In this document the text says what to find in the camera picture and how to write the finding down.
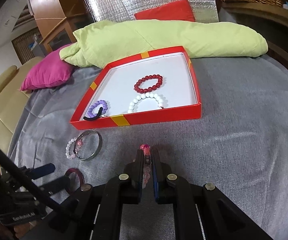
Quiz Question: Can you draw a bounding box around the red shallow cardboard box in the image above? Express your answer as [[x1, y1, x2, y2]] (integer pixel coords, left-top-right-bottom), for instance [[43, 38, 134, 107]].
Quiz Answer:
[[70, 45, 202, 130]]

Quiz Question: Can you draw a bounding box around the silver metal bangle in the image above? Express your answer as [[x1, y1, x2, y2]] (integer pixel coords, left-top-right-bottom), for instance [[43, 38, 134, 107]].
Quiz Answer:
[[74, 129, 103, 161]]

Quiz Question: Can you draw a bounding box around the dark red bangle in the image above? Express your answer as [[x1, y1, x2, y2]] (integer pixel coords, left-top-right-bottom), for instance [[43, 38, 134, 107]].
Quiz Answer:
[[64, 169, 85, 195]]

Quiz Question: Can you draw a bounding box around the magenta cushion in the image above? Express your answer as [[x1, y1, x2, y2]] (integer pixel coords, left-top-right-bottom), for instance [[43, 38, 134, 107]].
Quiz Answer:
[[20, 43, 76, 92]]

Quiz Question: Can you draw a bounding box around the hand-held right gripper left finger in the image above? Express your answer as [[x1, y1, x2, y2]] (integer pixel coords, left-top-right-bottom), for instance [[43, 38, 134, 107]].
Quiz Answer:
[[49, 149, 145, 240]]

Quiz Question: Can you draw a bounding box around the light green pillow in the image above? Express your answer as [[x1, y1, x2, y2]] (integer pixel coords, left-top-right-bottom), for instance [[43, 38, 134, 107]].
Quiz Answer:
[[59, 19, 269, 68]]

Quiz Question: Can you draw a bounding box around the brown lattice cabinet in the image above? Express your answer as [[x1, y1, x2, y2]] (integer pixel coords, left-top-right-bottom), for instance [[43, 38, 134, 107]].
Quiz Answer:
[[11, 27, 46, 65]]

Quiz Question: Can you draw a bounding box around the wooden cabinet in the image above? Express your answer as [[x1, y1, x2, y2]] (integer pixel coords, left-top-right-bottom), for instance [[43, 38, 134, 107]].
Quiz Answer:
[[25, 0, 89, 55]]

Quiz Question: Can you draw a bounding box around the red cushion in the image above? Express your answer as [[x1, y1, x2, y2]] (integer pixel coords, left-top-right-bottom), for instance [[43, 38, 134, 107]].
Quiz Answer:
[[134, 0, 196, 22]]

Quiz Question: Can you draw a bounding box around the pale pink small bead bracelet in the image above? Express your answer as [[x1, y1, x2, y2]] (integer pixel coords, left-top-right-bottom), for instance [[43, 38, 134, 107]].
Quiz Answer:
[[65, 137, 84, 159]]

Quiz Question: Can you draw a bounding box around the black hair tie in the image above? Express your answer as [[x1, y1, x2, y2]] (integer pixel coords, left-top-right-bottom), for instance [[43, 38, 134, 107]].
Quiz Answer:
[[83, 107, 104, 120]]

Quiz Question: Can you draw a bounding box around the pink clear bead bracelet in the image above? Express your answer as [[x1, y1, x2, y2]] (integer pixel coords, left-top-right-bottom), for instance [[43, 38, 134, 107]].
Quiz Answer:
[[139, 144, 151, 188]]

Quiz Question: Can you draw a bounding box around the wooden shelf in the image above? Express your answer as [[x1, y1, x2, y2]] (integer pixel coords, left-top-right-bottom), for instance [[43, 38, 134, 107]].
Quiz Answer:
[[220, 1, 288, 80]]

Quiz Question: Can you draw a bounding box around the purple bead bracelet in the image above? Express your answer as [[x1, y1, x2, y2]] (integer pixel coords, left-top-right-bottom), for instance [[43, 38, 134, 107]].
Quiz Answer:
[[87, 100, 109, 118]]

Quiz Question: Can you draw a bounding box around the white bead bracelet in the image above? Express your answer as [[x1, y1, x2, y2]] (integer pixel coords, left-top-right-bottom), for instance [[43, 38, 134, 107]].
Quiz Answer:
[[128, 92, 168, 114]]

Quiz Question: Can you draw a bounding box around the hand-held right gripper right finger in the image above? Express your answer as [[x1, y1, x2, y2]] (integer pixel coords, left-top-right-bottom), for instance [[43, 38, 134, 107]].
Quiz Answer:
[[151, 148, 267, 240]]

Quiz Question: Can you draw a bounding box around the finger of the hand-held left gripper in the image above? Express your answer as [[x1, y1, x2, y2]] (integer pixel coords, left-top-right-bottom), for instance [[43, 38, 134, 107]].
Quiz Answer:
[[21, 163, 56, 180], [38, 174, 72, 195]]

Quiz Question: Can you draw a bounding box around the red bead bracelet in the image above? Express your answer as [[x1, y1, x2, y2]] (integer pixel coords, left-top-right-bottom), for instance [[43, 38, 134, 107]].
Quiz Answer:
[[134, 74, 164, 94]]

